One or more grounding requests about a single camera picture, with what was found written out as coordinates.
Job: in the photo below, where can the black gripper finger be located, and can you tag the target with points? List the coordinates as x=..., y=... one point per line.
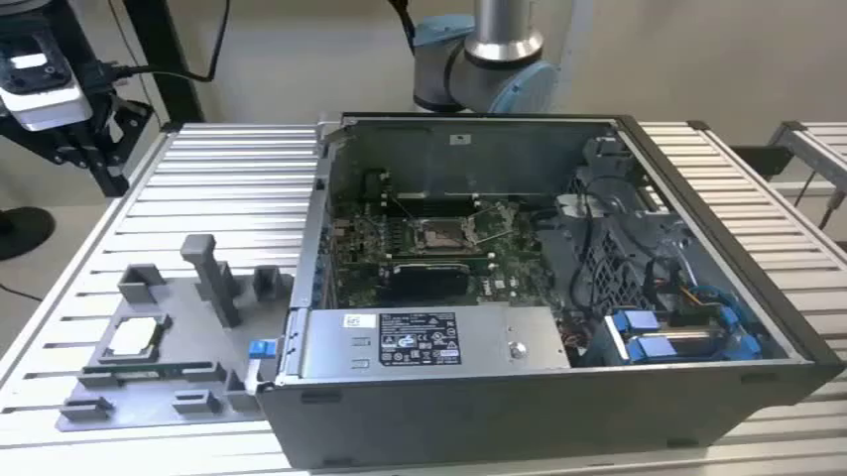
x=73, y=149
x=117, y=163

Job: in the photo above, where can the silver CPU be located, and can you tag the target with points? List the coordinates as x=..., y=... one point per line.
x=134, y=338

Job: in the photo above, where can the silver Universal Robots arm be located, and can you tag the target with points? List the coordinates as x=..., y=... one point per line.
x=504, y=30

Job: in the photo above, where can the CPU socket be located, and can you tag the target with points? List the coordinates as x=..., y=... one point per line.
x=441, y=238

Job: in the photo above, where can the black round stand base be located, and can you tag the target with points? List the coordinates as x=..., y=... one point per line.
x=23, y=233

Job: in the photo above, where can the gray parts rack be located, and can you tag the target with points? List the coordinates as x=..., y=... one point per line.
x=186, y=347

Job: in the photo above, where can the green RAM stick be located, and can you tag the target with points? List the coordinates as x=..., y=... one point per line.
x=166, y=370

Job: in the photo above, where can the blue case latch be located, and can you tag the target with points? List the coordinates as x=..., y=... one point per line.
x=263, y=348

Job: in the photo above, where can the metal locking lever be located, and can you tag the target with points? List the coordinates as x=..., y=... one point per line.
x=404, y=208

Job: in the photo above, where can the silver power supply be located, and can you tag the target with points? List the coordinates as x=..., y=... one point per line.
x=332, y=347

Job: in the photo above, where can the black graphics card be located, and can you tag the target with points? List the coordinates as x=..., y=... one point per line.
x=430, y=283

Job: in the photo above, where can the green motherboard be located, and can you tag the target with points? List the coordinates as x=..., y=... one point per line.
x=524, y=260

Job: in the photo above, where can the black open PC case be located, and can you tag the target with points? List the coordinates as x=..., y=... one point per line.
x=464, y=421

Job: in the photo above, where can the gray drive cage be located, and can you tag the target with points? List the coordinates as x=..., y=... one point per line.
x=616, y=238

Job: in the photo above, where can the hard disk in blue carrier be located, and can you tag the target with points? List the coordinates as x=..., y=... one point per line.
x=652, y=348
x=637, y=320

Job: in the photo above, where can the aluminium slat side table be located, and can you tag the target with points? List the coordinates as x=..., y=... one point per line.
x=821, y=149

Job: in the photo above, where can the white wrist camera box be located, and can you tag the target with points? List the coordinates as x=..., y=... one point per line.
x=47, y=110

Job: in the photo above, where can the black frame post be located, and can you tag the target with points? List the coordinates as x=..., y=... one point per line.
x=159, y=30

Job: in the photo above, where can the black table bracket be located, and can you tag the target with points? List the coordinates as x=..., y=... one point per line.
x=761, y=161

